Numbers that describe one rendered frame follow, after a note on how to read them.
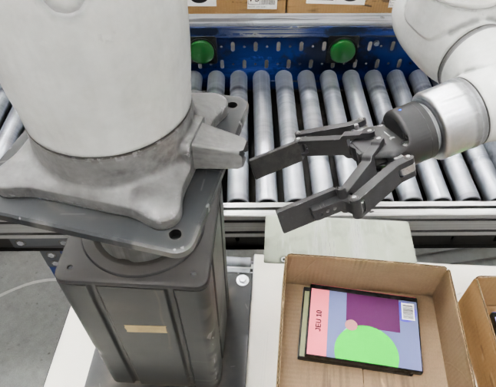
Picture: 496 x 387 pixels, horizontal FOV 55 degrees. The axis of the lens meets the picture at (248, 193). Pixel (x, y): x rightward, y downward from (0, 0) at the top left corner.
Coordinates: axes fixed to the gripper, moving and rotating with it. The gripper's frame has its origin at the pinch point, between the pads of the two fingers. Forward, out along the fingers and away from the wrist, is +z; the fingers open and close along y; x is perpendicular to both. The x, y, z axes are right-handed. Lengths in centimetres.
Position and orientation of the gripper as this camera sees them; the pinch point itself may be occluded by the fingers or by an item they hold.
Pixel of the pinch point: (272, 190)
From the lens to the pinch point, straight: 58.7
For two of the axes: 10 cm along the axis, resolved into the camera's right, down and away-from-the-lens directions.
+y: -2.2, -4.7, 8.6
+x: -3.1, -8.0, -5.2
